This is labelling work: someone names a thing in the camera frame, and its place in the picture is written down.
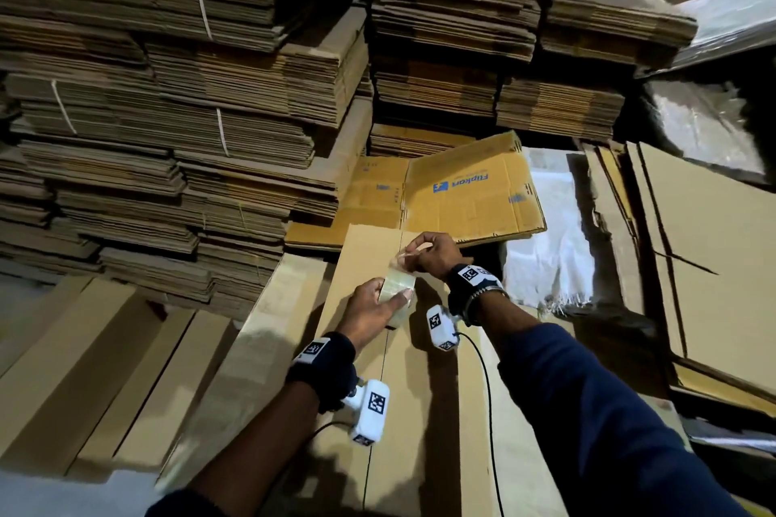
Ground person's right hand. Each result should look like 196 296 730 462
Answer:
398 230 474 282

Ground person's left hand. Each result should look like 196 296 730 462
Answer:
335 276 414 352

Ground clear tape roll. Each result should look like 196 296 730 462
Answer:
378 266 419 330

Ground person's right forearm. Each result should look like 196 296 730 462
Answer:
479 292 753 517

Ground person's left forearm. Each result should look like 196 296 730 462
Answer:
145 383 323 517

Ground pile of brown cartons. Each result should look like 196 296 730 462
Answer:
582 141 776 421

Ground stacks of flat cardboard bundles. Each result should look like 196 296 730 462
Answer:
0 0 698 324

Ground black right wrist band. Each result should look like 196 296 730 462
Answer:
444 263 508 324

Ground black wrist band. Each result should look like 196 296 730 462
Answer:
444 263 508 324
286 331 361 413

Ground black left wrist band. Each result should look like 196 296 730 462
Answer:
286 331 361 413

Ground yellow carton with blue print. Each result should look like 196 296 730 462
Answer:
400 130 548 248

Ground white plastic sack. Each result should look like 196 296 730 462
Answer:
503 147 608 312

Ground plywood work board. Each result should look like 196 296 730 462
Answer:
158 252 693 517

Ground clear plastic sheet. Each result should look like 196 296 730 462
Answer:
643 77 771 185

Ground pale flat board bundle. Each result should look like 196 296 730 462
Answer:
660 0 776 69

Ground silver bracelet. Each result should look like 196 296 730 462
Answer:
464 284 511 326

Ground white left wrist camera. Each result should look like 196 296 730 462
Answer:
345 377 393 448

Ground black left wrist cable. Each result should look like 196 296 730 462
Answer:
260 419 353 500

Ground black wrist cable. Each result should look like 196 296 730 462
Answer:
260 419 353 500
458 331 506 517

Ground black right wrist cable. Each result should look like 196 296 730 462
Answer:
458 331 506 517

